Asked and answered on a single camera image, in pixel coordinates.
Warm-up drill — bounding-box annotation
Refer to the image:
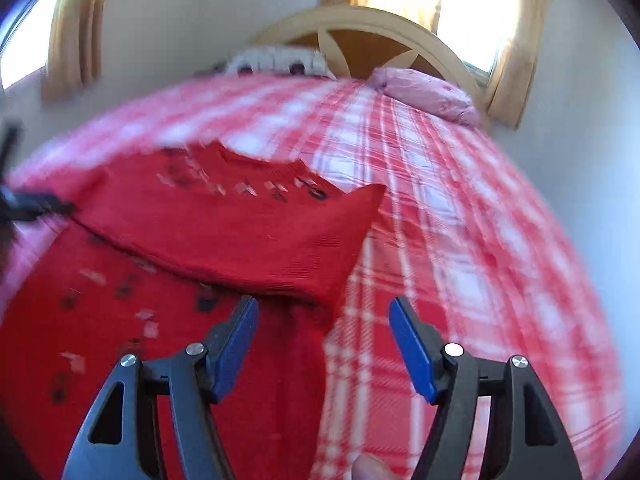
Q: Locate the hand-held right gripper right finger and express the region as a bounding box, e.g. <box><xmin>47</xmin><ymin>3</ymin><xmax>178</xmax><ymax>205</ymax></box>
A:
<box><xmin>389</xmin><ymin>296</ymin><xmax>583</xmax><ymax>480</ymax></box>

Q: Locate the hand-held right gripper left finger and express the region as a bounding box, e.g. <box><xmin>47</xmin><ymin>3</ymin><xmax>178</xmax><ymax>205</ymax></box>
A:
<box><xmin>62</xmin><ymin>296</ymin><xmax>260</xmax><ymax>480</ymax></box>

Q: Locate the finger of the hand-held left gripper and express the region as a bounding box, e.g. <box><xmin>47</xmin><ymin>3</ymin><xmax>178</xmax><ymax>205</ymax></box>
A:
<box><xmin>0</xmin><ymin>187</ymin><xmax>77</xmax><ymax>222</ymax></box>

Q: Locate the red knitted sweater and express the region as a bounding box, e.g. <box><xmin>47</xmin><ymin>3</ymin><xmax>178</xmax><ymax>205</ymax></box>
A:
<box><xmin>0</xmin><ymin>142</ymin><xmax>388</xmax><ymax>480</ymax></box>

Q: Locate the person's right hand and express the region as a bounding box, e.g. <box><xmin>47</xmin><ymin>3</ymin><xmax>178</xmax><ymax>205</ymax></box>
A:
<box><xmin>351</xmin><ymin>454</ymin><xmax>397</xmax><ymax>480</ymax></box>

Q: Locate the red plaid bed blanket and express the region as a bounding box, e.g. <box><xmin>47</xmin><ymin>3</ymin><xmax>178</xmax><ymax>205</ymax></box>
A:
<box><xmin>0</xmin><ymin>75</ymin><xmax>626</xmax><ymax>480</ymax></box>

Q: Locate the window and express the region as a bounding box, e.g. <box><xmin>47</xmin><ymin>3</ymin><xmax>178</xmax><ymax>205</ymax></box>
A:
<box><xmin>0</xmin><ymin>0</ymin><xmax>63</xmax><ymax>91</ymax></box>
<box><xmin>350</xmin><ymin>0</ymin><xmax>516</xmax><ymax>83</ymax></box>

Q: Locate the pink pillow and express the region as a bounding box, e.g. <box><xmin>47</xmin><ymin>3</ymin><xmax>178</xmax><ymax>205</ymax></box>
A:
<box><xmin>367</xmin><ymin>66</ymin><xmax>483</xmax><ymax>128</ymax></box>

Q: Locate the white printed pillow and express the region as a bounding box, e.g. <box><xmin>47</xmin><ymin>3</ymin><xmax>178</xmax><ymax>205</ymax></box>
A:
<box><xmin>212</xmin><ymin>47</ymin><xmax>336</xmax><ymax>80</ymax></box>

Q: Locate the cream wooden headboard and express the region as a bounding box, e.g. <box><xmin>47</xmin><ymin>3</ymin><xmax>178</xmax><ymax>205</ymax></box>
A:
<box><xmin>252</xmin><ymin>7</ymin><xmax>483</xmax><ymax>106</ymax></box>

